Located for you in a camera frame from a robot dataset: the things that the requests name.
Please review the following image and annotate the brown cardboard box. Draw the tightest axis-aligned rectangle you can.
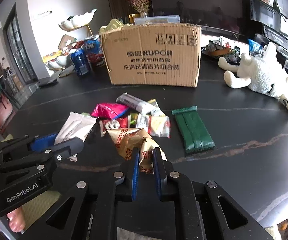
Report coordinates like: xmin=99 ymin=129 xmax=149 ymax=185
xmin=100 ymin=23 xmax=201 ymax=87

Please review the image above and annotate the white red snack packet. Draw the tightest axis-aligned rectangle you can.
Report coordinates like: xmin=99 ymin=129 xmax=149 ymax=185
xmin=135 ymin=114 xmax=171 ymax=138

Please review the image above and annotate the dark green snack packet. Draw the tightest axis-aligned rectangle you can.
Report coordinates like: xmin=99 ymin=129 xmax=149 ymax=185
xmin=172 ymin=106 xmax=215 ymax=154

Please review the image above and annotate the blue soda can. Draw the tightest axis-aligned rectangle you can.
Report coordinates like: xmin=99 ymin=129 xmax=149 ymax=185
xmin=70 ymin=48 xmax=91 ymax=77

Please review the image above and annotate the dried flower bouquet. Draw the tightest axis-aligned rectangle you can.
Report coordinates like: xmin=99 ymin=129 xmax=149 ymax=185
xmin=130 ymin=0 xmax=151 ymax=17

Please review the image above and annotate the grey white snack bar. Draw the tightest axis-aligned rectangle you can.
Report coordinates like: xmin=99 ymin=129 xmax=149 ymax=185
xmin=116 ymin=93 xmax=165 ymax=116

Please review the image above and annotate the black snack tray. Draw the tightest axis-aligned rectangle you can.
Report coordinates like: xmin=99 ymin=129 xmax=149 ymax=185
xmin=201 ymin=40 xmax=241 ymax=65

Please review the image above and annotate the white shell tray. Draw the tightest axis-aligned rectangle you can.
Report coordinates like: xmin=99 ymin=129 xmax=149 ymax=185
xmin=42 ymin=49 xmax=76 ymax=70
xmin=59 ymin=9 xmax=97 ymax=31

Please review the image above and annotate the green yellow candy packet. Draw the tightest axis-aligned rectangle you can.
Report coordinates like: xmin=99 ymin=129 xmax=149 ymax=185
xmin=128 ymin=113 xmax=139 ymax=128

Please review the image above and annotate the pink snack bag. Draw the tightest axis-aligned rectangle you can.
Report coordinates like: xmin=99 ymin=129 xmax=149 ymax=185
xmin=91 ymin=103 xmax=129 ymax=119

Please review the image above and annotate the upper white shell tray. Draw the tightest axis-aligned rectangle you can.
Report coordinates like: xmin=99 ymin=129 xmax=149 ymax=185
xmin=59 ymin=9 xmax=97 ymax=31

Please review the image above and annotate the lower white shell tray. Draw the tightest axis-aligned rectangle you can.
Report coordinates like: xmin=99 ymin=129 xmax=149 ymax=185
xmin=42 ymin=49 xmax=76 ymax=70

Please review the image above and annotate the blue snack canister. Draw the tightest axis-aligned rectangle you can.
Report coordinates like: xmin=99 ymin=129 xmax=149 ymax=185
xmin=83 ymin=34 xmax=105 ymax=68

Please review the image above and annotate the red white candy packet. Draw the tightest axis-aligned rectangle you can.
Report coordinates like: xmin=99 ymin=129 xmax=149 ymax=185
xmin=99 ymin=116 xmax=130 ymax=137

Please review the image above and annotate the tan fortune biscuit snack bag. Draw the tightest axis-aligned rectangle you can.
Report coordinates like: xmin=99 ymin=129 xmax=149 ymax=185
xmin=101 ymin=128 xmax=167 ymax=174

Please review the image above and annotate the yellow pyramid tin box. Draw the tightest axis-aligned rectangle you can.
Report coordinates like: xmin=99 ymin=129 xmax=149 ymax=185
xmin=99 ymin=18 xmax=131 ymax=35

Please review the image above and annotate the person's left hand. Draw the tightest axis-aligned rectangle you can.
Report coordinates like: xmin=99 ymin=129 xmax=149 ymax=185
xmin=7 ymin=207 xmax=26 ymax=232

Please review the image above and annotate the white plush toy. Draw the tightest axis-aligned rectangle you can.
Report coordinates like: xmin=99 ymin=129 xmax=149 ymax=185
xmin=219 ymin=42 xmax=288 ymax=110

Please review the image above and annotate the black television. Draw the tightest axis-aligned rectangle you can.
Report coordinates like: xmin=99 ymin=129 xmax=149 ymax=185
xmin=152 ymin=0 xmax=243 ymax=33

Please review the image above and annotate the black remote control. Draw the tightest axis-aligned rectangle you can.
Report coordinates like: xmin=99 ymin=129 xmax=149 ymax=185
xmin=38 ymin=78 xmax=58 ymax=88

